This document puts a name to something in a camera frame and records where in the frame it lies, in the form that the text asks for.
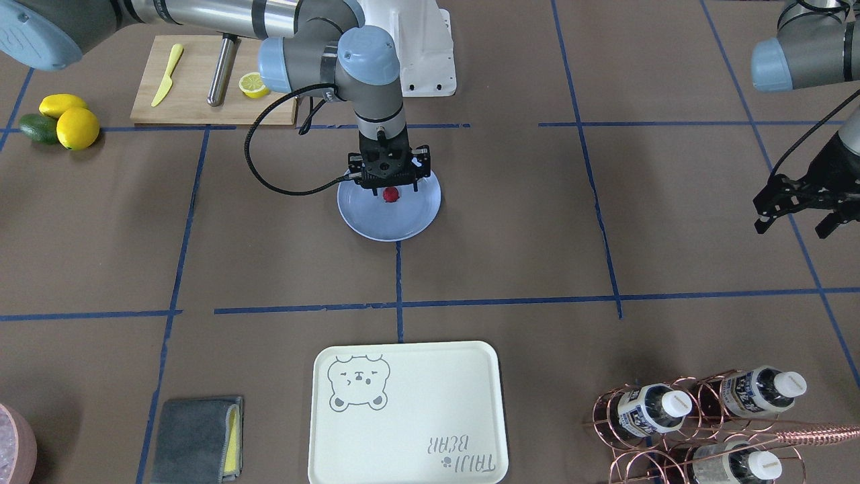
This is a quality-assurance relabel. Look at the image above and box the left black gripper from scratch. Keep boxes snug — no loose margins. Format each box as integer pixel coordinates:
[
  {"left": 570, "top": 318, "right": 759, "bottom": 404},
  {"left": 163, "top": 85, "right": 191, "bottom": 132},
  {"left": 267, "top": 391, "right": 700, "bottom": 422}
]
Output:
[{"left": 753, "top": 134, "right": 859, "bottom": 239}]

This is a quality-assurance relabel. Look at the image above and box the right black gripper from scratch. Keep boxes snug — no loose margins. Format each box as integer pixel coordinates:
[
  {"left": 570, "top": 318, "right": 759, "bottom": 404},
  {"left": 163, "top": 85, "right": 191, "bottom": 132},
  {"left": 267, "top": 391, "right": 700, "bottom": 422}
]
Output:
[{"left": 346, "top": 132, "right": 432, "bottom": 195}]

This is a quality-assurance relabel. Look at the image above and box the red strawberry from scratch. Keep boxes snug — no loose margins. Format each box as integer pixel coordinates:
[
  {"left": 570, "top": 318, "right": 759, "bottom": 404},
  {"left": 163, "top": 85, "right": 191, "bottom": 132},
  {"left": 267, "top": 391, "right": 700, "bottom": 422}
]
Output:
[{"left": 383, "top": 187, "right": 400, "bottom": 203}]

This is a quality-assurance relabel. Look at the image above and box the blue plate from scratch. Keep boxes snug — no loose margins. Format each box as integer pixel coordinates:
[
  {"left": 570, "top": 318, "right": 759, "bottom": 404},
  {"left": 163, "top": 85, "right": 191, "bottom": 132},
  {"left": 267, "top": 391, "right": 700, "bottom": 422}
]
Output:
[{"left": 336, "top": 171, "right": 442, "bottom": 242}]

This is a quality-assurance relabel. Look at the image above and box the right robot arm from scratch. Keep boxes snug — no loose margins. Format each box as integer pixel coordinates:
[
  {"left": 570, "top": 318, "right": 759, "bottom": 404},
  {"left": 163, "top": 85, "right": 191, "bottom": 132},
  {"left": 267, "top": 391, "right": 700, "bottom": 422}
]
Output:
[{"left": 1, "top": 1, "right": 432, "bottom": 191}]

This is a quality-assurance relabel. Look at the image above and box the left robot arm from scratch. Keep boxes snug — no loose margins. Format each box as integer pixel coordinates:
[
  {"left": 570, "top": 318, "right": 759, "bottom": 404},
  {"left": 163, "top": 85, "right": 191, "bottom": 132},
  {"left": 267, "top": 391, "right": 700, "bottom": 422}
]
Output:
[{"left": 750, "top": 1, "right": 859, "bottom": 239}]

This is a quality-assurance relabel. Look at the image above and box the lemon half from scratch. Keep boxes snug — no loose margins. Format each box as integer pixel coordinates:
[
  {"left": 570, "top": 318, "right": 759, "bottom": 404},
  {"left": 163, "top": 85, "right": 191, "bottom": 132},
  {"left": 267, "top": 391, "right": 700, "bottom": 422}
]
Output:
[{"left": 239, "top": 73, "right": 271, "bottom": 99}]

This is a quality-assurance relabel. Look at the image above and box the steel muddler rod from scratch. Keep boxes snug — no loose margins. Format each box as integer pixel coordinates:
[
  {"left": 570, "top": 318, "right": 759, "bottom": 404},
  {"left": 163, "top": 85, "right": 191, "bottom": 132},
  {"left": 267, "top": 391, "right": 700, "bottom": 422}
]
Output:
[{"left": 207, "top": 33, "right": 239, "bottom": 108}]

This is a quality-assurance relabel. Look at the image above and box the wooden cutting board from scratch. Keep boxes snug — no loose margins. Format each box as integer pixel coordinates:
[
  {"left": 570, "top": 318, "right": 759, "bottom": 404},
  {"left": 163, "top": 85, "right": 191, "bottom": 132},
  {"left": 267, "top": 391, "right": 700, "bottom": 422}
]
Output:
[{"left": 131, "top": 36, "right": 282, "bottom": 125}]

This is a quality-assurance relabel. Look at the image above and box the tea bottle far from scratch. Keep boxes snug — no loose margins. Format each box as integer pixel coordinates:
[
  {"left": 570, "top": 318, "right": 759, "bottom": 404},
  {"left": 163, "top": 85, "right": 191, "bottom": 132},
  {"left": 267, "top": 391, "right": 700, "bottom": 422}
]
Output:
[{"left": 719, "top": 366, "right": 808, "bottom": 419}]

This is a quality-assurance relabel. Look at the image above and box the tea bottle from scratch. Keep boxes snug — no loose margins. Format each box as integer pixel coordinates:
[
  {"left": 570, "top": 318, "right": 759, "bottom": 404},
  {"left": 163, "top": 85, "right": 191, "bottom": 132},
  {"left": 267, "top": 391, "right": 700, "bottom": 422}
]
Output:
[
  {"left": 615, "top": 383, "right": 693, "bottom": 438},
  {"left": 690, "top": 441, "right": 783, "bottom": 483},
  {"left": 719, "top": 366, "right": 808, "bottom": 419}
]

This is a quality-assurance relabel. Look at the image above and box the yellow plastic knife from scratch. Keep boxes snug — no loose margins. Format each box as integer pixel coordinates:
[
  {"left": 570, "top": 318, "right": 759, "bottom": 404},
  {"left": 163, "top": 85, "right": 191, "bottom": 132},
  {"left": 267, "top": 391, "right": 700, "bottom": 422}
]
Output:
[{"left": 150, "top": 43, "right": 184, "bottom": 108}]

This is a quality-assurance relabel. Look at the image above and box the cream bear tray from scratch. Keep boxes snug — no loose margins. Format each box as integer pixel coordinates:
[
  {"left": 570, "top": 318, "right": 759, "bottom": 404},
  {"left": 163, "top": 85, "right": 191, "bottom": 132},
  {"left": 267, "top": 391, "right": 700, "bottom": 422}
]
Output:
[{"left": 308, "top": 341, "right": 509, "bottom": 483}]

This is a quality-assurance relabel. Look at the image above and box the tea bottle middle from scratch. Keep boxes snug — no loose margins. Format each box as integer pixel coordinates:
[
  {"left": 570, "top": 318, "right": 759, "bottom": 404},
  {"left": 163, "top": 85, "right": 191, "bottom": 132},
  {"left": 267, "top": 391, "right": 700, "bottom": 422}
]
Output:
[{"left": 615, "top": 383, "right": 693, "bottom": 438}]

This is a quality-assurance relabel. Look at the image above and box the tea bottle near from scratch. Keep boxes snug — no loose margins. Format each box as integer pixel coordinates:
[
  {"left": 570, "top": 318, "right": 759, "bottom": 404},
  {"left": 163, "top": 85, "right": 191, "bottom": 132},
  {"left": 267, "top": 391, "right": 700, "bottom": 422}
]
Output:
[{"left": 690, "top": 441, "right": 783, "bottom": 483}]

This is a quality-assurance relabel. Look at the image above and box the yellow lemon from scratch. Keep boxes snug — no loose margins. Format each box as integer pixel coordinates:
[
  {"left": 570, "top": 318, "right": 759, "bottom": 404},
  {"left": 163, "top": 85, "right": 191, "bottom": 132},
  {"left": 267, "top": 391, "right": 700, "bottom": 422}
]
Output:
[
  {"left": 56, "top": 107, "right": 101, "bottom": 151},
  {"left": 39, "top": 93, "right": 89, "bottom": 119}
]

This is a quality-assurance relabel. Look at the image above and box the grey folded cloth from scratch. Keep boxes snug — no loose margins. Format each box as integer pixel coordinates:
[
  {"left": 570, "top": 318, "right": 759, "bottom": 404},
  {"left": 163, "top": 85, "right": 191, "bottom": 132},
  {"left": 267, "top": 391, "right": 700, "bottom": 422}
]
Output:
[{"left": 150, "top": 395, "right": 245, "bottom": 483}]

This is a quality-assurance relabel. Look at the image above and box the green lime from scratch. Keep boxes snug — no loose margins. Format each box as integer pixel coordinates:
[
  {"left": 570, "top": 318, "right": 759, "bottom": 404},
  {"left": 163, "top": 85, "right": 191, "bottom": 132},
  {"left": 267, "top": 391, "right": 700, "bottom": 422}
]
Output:
[{"left": 19, "top": 113, "right": 59, "bottom": 146}]

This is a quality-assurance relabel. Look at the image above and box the pink bowl of ice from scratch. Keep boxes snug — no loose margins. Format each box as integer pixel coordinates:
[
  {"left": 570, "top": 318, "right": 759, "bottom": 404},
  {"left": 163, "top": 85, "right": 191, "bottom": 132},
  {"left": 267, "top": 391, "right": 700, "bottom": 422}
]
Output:
[{"left": 1, "top": 404, "right": 38, "bottom": 483}]

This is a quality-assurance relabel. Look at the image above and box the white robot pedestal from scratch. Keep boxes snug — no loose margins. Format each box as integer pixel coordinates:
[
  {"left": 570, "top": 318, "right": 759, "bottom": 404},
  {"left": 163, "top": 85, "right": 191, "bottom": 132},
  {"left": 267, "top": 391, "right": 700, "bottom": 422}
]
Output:
[{"left": 359, "top": 1, "right": 458, "bottom": 98}]

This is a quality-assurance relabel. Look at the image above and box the copper wire bottle rack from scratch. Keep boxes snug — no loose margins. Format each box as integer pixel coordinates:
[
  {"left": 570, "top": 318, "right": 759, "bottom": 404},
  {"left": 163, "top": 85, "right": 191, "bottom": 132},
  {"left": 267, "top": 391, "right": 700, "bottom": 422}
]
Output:
[{"left": 584, "top": 370, "right": 858, "bottom": 483}]

